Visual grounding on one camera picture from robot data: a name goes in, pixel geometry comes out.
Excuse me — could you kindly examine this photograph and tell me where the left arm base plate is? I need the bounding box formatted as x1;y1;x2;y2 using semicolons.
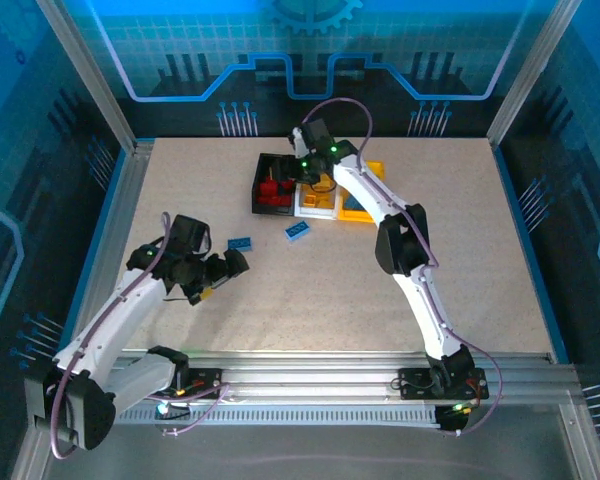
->
179;368;225;401

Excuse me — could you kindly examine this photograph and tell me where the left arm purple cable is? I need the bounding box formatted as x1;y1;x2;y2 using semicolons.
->
49;211;231;460

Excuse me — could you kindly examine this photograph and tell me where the aluminium side rail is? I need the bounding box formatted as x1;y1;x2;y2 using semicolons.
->
63;138;155;364

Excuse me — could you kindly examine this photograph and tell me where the aluminium table rail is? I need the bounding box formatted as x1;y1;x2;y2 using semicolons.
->
39;349;581;401

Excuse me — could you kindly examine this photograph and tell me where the black plastic container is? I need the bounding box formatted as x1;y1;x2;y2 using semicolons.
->
251;152;300;217

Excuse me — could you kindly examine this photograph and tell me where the white plastic container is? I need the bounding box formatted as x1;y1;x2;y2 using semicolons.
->
292;179;343;222

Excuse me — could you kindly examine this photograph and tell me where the aluminium frame post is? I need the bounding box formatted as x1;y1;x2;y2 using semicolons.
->
35;0;140;154
486;0;584;147

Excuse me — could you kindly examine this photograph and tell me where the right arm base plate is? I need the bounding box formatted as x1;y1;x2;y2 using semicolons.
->
397;367;490;401

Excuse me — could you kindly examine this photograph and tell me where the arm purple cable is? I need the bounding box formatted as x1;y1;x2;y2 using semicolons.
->
49;211;231;460
301;97;504;437

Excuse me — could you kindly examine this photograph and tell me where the slotted grey cable duct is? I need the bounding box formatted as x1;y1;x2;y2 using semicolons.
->
58;405;441;427

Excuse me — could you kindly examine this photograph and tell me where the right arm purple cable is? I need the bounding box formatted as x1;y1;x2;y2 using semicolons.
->
301;97;504;437

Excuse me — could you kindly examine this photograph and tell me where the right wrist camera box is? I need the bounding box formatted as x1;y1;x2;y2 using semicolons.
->
288;127;311;160

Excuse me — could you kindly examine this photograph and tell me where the yellow plastic container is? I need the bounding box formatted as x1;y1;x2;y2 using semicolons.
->
336;159;388;224

